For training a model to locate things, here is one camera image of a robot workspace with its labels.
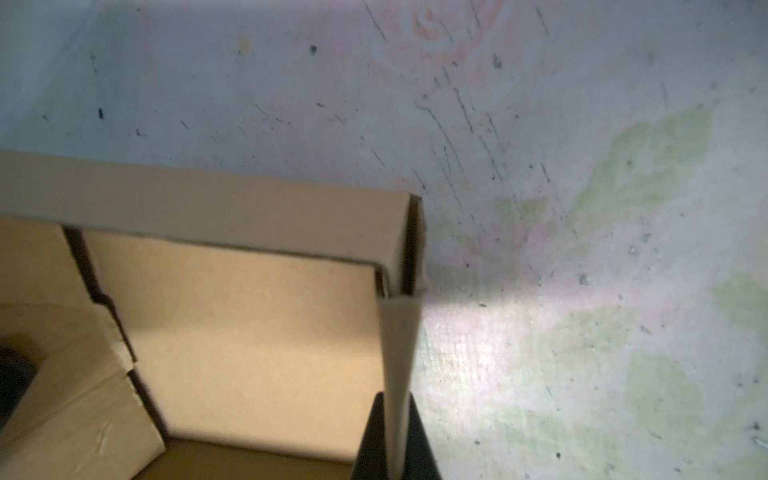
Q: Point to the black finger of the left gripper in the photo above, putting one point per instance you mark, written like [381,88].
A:
[17,374]

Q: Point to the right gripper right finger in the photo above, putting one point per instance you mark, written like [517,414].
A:
[420,462]

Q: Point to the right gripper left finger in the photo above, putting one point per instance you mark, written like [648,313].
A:
[371,461]

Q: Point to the brown cardboard paper box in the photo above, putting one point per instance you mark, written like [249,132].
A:
[198,325]

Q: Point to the floral table mat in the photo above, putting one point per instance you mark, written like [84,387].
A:
[593,173]

